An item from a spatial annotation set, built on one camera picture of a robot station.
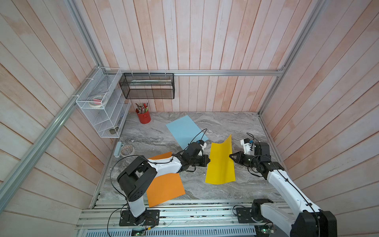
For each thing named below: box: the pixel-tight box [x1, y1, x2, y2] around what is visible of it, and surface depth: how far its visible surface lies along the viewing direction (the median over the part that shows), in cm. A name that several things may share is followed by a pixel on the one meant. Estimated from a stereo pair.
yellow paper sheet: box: [205, 134, 236, 186], surface depth 90 cm
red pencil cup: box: [137, 110, 152, 124], surface depth 116 cm
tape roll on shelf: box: [88, 95, 106, 108], surface depth 75 cm
